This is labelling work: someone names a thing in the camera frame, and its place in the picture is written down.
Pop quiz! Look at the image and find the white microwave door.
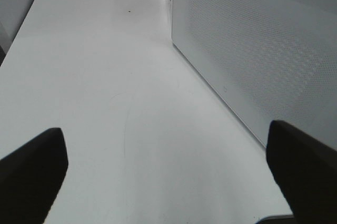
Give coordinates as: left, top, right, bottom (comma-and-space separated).
172, 0, 336, 148

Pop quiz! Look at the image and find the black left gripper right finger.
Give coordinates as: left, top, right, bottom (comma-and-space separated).
266, 120, 336, 223

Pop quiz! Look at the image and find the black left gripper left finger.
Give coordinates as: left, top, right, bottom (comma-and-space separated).
1, 128, 68, 223

